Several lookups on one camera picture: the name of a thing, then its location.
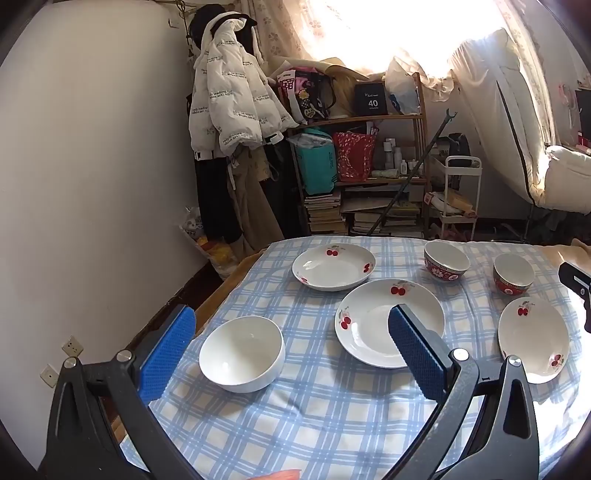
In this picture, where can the beige hanging garment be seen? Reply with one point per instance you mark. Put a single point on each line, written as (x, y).
(251, 203)

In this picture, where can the white cherry print plate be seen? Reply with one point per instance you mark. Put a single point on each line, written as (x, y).
(332, 272)
(531, 337)
(364, 332)

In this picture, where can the black box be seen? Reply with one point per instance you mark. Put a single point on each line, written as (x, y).
(369, 99)

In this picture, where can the white puffer jacket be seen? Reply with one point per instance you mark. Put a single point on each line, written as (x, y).
(231, 92)

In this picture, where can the black hanging garment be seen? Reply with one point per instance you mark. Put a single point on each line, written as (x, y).
(214, 203)

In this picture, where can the white bedding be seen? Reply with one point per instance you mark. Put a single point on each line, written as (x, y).
(568, 180)

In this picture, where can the wooden shelf rack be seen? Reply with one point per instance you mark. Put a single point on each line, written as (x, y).
(364, 121)

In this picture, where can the floral curtain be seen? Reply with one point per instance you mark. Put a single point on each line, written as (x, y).
(277, 23)

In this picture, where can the white trolley cart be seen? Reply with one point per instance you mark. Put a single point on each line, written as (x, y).
(463, 160)

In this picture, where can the plastic bag of toys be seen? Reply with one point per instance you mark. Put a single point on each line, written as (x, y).
(198, 230)

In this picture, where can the blue plaid tablecloth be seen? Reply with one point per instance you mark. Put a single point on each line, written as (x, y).
(323, 415)

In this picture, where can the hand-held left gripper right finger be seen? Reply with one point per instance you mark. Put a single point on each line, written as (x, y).
(415, 355)

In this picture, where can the cream wrapped bundle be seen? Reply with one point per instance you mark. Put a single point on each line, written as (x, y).
(455, 201)

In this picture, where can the teal paper bag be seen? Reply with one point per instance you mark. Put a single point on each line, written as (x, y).
(316, 161)

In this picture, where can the red patterned bag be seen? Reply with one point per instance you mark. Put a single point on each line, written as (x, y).
(353, 157)

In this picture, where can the pink patterned bag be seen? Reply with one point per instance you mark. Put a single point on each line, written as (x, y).
(304, 97)

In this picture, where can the white wall socket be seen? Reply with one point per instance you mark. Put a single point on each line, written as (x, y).
(48, 375)
(71, 346)

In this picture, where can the white plastic bag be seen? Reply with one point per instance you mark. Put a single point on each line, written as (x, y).
(401, 87)

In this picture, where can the beige cloth bag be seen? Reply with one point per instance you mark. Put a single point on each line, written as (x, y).
(344, 87)

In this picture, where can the red patterned bowl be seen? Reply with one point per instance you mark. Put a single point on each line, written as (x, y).
(445, 258)
(512, 272)

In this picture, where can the black pole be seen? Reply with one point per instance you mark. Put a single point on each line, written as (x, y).
(406, 184)

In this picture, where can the row of white bottles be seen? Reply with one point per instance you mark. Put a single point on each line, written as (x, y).
(397, 157)

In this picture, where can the stack of books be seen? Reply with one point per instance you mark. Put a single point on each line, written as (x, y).
(325, 214)
(388, 217)

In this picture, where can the person's left hand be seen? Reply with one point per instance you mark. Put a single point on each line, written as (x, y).
(281, 476)

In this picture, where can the white hanging duvet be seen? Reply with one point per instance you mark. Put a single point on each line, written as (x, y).
(489, 92)

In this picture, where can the plain white bowl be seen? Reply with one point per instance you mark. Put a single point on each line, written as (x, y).
(240, 355)

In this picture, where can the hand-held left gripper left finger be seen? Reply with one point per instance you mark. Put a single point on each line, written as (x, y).
(168, 350)

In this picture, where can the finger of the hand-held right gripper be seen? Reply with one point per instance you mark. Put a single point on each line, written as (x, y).
(577, 281)

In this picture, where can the black cap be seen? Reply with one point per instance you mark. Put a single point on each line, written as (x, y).
(207, 21)

